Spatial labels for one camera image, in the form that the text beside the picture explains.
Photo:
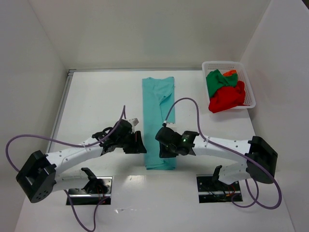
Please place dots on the green t shirt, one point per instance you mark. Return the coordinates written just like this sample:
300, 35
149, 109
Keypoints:
215, 80

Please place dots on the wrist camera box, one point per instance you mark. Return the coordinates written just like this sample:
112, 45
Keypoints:
168, 124
134, 122

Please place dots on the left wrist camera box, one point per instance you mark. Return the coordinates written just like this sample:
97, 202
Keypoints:
134, 122

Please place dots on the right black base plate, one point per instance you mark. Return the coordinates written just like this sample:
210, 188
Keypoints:
210, 192

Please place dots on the white plastic basket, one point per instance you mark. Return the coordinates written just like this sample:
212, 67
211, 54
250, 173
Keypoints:
226, 66

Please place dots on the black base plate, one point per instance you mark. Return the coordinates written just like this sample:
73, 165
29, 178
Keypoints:
210, 192
95, 195

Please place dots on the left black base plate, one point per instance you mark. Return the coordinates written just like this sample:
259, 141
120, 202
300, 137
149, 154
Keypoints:
95, 195

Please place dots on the red t shirt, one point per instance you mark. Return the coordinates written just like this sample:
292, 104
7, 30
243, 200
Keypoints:
228, 97

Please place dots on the teal t shirt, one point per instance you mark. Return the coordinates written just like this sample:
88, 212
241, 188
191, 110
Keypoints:
158, 97

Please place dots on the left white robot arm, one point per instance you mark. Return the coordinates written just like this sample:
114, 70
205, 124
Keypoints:
43, 174

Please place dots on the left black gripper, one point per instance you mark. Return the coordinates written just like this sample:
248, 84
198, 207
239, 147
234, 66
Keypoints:
134, 142

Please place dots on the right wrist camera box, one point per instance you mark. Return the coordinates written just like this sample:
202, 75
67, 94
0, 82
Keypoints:
168, 124

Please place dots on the orange t shirt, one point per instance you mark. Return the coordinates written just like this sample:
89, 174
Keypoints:
230, 73

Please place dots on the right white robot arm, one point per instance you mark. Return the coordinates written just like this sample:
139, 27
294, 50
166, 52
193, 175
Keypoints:
253, 158

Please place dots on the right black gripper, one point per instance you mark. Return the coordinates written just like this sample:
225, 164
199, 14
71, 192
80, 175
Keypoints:
163, 141

